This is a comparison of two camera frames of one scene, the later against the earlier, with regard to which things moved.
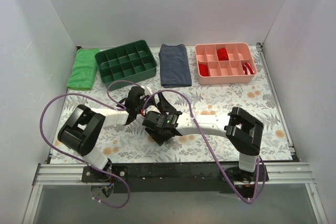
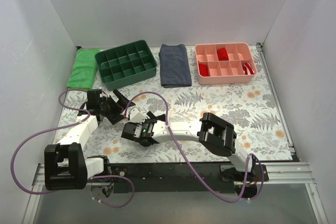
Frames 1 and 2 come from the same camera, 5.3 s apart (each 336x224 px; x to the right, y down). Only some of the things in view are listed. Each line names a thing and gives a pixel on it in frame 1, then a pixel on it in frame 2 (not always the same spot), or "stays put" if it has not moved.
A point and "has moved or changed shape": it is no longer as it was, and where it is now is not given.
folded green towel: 84,70 stays put
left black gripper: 151,99 → 114,107
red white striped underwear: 247,68 stays put
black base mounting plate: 139,178 stays put
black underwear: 152,108 has moved or changed shape
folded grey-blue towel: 174,65 stays put
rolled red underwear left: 203,70 stays put
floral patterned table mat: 127,144 stays put
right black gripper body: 156,136 → 153,118
